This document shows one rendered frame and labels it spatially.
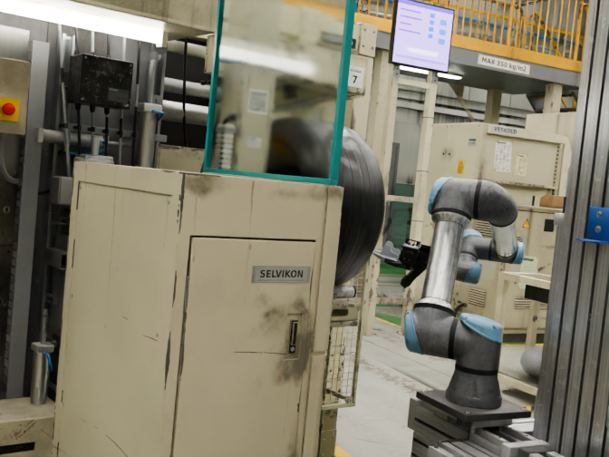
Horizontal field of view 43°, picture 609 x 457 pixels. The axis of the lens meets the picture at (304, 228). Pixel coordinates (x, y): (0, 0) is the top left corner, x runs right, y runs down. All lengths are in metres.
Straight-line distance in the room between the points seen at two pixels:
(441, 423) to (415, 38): 4.98
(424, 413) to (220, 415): 0.84
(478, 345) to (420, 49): 4.95
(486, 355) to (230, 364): 0.81
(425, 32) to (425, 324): 4.96
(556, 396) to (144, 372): 1.10
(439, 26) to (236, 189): 5.58
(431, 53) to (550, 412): 5.06
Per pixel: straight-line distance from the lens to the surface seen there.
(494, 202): 2.31
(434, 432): 2.28
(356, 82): 3.14
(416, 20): 6.89
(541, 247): 7.45
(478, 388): 2.17
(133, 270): 1.66
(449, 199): 2.30
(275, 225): 1.61
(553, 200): 7.60
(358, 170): 2.56
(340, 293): 2.71
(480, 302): 7.36
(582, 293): 2.11
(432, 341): 2.17
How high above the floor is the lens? 1.27
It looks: 3 degrees down
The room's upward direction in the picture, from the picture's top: 6 degrees clockwise
